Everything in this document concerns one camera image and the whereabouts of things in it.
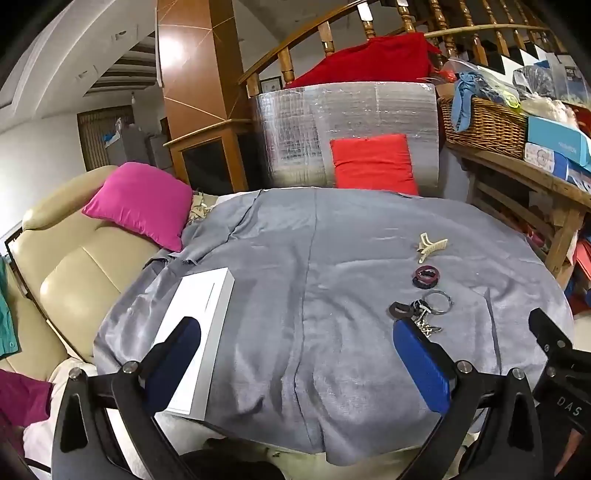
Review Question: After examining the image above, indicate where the clear plastic bag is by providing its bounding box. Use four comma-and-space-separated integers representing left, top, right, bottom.
512, 65, 555, 100

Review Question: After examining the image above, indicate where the beige fringed cloth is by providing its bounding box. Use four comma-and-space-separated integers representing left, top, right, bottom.
187, 189, 218, 229

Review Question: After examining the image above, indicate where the wooden shelf table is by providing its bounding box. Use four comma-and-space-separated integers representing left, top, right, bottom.
445, 143, 591, 289

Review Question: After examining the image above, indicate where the magenta cloth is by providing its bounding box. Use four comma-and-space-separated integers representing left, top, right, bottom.
0, 367, 54, 455

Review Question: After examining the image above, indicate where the beige leather sofa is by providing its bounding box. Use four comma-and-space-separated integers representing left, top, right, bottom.
0, 165, 222, 384

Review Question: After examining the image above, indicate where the grey cloth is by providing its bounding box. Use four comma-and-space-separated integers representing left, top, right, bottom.
92, 187, 575, 467

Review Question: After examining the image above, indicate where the silver foil mat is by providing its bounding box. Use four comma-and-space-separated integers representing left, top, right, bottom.
249, 80, 440, 191

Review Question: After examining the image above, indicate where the red cushion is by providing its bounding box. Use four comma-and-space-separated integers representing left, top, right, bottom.
329, 134, 419, 197

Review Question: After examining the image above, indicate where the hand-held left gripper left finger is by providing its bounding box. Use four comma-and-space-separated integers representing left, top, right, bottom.
52, 316, 202, 480

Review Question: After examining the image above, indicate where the wicker basket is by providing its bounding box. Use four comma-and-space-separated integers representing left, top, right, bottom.
436, 95, 530, 160

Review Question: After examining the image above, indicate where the wooden cabinet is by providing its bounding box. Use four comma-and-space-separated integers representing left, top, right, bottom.
164, 117, 259, 195

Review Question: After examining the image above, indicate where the wooden banister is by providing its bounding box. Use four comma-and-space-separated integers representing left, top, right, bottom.
238, 0, 568, 99

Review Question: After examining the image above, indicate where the silver wristwatch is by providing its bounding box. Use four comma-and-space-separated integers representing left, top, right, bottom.
422, 290, 454, 317

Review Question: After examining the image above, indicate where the teal cardboard box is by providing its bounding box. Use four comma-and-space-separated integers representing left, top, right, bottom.
526, 115, 591, 168

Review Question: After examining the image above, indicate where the patterned blue box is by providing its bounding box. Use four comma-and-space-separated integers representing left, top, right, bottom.
523, 142, 571, 179

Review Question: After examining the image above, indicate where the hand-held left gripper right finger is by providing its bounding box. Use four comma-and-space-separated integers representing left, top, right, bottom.
392, 318, 544, 480

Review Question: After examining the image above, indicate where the pink cushion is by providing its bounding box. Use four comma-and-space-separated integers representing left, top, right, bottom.
82, 161, 195, 253

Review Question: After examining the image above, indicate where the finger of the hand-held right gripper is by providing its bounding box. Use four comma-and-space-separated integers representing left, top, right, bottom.
527, 308, 574, 357

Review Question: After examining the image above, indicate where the red cloth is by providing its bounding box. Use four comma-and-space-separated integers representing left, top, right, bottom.
284, 32, 443, 89

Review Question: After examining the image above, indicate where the cream hair claw clip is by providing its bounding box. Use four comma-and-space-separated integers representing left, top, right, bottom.
416, 233, 450, 259

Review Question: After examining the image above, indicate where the white box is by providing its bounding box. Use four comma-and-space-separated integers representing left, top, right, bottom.
150, 267, 235, 422

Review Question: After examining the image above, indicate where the blue cloth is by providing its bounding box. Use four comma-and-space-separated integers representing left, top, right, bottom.
450, 71, 491, 134

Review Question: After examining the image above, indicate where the gold spiky brooch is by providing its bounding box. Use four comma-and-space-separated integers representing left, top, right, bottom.
412, 315, 443, 339

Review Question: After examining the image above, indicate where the green cloth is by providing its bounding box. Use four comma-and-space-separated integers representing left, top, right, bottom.
0, 256, 23, 361

